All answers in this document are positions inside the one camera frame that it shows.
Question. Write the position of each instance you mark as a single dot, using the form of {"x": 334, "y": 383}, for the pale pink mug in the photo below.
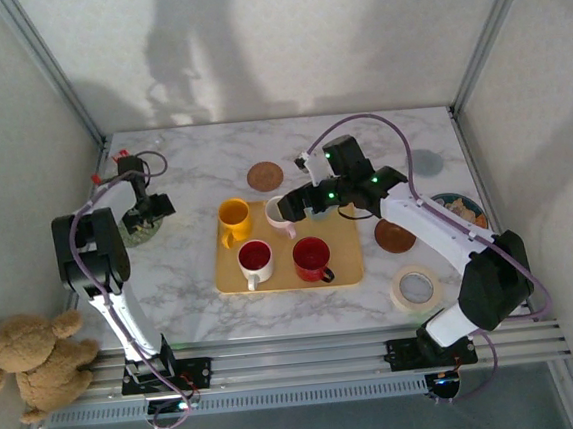
{"x": 272, "y": 215}

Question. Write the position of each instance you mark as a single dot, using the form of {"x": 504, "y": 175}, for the masking tape roll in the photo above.
{"x": 399, "y": 295}

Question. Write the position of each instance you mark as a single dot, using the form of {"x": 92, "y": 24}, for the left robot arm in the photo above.
{"x": 111, "y": 250}

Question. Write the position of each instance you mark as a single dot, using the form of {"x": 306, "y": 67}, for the aluminium frame post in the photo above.
{"x": 491, "y": 31}
{"x": 48, "y": 70}

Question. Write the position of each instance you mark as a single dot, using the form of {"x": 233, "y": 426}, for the yellow mug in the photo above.
{"x": 235, "y": 219}

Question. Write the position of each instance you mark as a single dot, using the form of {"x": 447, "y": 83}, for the yellow rectangular tray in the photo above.
{"x": 340, "y": 260}

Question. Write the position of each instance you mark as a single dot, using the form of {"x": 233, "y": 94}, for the light brown cork coaster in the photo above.
{"x": 265, "y": 176}

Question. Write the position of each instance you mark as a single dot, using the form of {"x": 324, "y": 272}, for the green patterned round coaster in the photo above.
{"x": 135, "y": 239}

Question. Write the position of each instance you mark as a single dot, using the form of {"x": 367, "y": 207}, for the dark brown round coaster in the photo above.
{"x": 394, "y": 240}

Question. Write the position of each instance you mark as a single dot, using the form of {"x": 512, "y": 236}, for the colourful cartoon print coaster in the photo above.
{"x": 467, "y": 209}

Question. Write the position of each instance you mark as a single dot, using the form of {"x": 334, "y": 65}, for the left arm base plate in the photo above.
{"x": 200, "y": 370}

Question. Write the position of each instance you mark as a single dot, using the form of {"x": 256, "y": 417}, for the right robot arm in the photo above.
{"x": 498, "y": 286}

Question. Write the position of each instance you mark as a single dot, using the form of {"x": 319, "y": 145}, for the aluminium mounting rail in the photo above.
{"x": 304, "y": 358}

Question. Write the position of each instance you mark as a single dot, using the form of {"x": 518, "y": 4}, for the white mug red inside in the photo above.
{"x": 255, "y": 257}

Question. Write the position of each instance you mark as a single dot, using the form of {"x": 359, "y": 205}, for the grey round coaster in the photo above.
{"x": 427, "y": 162}

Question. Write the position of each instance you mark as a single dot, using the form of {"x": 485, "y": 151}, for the brown teddy bear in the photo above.
{"x": 23, "y": 358}

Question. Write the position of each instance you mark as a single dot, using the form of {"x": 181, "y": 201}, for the clear bottle red label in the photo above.
{"x": 96, "y": 178}

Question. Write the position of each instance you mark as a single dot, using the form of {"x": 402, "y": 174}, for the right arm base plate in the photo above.
{"x": 404, "y": 352}

